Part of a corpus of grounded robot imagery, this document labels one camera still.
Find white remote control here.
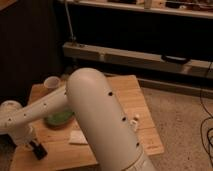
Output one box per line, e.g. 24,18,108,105
130,115,140,131

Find wooden table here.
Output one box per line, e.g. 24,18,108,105
9,74,165,171

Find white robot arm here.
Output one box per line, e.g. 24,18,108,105
0,68,156,171

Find upper wooden shelf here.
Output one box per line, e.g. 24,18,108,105
58,0,213,19

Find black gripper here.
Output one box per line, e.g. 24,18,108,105
30,141,47,160

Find white sponge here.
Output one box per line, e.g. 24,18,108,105
69,130,88,145

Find long wooden bench shelf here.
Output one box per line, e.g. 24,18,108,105
63,42,213,79

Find metal pole stand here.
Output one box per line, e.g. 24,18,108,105
64,0,84,47

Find black handle on shelf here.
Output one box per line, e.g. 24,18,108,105
161,55,191,65

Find translucent plastic cup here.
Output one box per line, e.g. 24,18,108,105
44,76,61,90

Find black cables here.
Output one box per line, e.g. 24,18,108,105
199,60,213,159

